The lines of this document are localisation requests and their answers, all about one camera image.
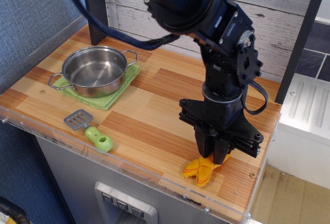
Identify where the white ribbed cabinet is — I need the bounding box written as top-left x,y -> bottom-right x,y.
268,74 -> 329,188

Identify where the black left support post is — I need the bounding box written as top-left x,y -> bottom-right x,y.
85,0 -> 108,45

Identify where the clear acrylic table guard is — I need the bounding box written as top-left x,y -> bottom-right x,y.
1,108 -> 267,223

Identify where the silver dispenser button panel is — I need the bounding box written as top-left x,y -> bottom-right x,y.
94,181 -> 158,223

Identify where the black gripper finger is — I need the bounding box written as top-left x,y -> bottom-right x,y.
194,125 -> 214,158
213,137 -> 234,164

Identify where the green folded cloth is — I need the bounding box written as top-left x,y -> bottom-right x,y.
49,64 -> 140,110

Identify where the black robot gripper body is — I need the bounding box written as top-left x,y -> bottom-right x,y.
179,94 -> 265,157

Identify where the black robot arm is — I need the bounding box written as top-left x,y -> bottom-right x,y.
145,0 -> 267,165

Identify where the orange plush toy fish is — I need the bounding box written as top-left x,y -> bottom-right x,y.
182,153 -> 222,187

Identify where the yellow object at corner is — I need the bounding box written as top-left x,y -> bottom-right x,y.
1,197 -> 30,224

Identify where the black support post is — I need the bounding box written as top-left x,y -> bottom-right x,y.
85,0 -> 108,45
275,0 -> 322,104

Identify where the stainless steel pot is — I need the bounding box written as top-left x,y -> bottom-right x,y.
60,45 -> 139,96

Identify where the grey spatula green handle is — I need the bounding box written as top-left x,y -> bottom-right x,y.
63,109 -> 113,152

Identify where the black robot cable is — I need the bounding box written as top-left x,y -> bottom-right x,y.
60,0 -> 181,51

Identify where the black right support post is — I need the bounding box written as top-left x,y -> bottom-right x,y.
275,0 -> 322,104

